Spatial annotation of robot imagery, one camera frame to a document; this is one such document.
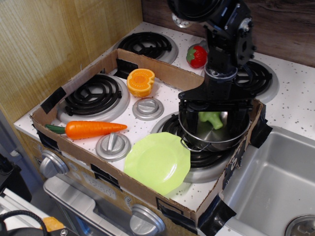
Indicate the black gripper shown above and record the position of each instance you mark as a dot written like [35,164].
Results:
[215,95]

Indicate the green toy broccoli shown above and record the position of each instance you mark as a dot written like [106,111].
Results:
[212,117]

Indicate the stainless steel pot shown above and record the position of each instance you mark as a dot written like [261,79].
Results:
[207,138]

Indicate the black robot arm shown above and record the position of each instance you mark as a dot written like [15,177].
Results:
[228,26]

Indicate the front right stove burner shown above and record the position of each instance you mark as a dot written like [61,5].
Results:
[205,166]

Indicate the stove burner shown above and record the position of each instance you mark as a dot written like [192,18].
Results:
[259,78]
[205,166]
[102,98]
[150,44]

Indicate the back right stove burner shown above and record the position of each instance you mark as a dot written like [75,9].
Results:
[259,78]

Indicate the red toy strawberry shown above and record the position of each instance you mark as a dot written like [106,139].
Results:
[196,56]

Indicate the light green plastic plate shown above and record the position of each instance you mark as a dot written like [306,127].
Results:
[158,161]

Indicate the silver middle stove knob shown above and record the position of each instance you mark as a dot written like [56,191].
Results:
[147,109]

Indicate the silver stove knob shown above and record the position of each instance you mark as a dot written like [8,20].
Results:
[147,109]
[203,44]
[113,147]

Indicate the silver back stove knob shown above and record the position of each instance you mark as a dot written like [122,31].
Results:
[203,44]

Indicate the orange toy half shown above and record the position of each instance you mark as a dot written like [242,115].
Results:
[140,82]

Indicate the grey toy sink basin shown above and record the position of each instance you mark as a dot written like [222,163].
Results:
[275,183]

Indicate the back left stove burner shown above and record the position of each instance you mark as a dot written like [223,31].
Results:
[150,44]

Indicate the hanging silver strainer ladle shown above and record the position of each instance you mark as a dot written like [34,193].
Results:
[180,22]

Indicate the silver front stove knob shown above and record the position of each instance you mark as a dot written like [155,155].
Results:
[113,147]

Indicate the front left stove burner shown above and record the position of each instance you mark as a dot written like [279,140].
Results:
[102,98]

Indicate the silver right oven knob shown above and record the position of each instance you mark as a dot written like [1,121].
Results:
[145,222]

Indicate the silver oven knob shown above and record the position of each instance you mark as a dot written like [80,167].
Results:
[52,165]
[145,222]

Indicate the orange toy carrot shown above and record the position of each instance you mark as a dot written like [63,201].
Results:
[76,130]

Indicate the silver sink drain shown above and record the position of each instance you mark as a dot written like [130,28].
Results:
[303,225]

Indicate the brown cardboard fence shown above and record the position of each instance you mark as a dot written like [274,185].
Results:
[172,211]

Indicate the silver left oven knob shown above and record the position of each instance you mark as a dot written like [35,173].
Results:
[52,165]

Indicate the yellow sponge piece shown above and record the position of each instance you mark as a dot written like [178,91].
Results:
[52,224]

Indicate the silver oven door handle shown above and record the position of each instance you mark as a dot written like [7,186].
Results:
[74,200]

